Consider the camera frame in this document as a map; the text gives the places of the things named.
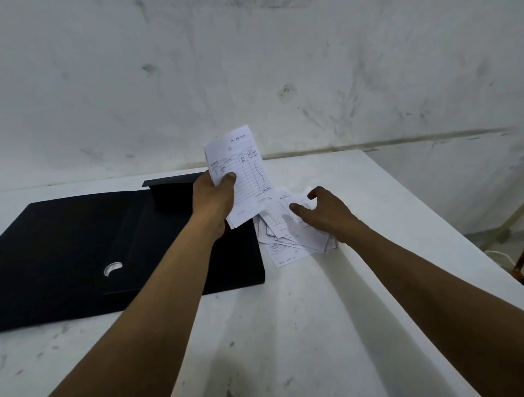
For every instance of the person's left forearm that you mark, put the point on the person's left forearm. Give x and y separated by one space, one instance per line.
155 306

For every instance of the pale wooden stick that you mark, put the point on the pale wooden stick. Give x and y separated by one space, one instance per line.
516 216

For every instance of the person's left hand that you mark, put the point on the person's left hand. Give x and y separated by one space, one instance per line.
211 204

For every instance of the person's right forearm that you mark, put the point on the person's right forearm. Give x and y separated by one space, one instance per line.
430 286

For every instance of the person's right hand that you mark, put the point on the person's right hand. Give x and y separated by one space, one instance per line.
331 216

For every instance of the white bucket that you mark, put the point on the white bucket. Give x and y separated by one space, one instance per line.
501 253

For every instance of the stack of receipts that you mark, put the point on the stack of receipts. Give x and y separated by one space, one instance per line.
286 245
245 163

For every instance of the black folder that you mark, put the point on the black folder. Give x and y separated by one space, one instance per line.
61 245

